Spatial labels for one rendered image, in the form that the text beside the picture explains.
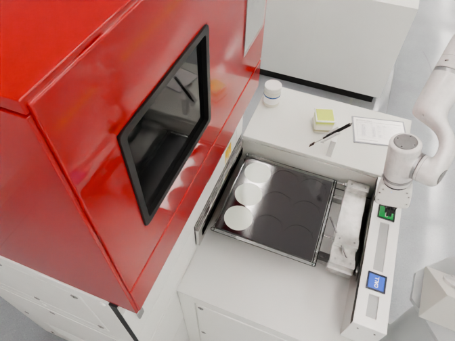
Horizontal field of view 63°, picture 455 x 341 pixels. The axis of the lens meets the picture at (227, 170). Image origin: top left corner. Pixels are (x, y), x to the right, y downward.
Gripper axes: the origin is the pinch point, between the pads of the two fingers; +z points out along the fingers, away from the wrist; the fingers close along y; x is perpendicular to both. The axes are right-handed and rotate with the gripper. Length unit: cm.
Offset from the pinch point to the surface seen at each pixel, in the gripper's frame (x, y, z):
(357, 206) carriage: 5.0, -10.6, 8.5
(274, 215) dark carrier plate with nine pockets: -11.2, -36.7, 1.0
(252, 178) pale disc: 1.6, -48.9, -1.6
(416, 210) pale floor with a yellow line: 83, 21, 105
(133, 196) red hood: -56, -40, -66
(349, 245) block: -13.7, -10.5, 5.8
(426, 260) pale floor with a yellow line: 49, 29, 107
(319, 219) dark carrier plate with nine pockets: -6.9, -21.9, 4.1
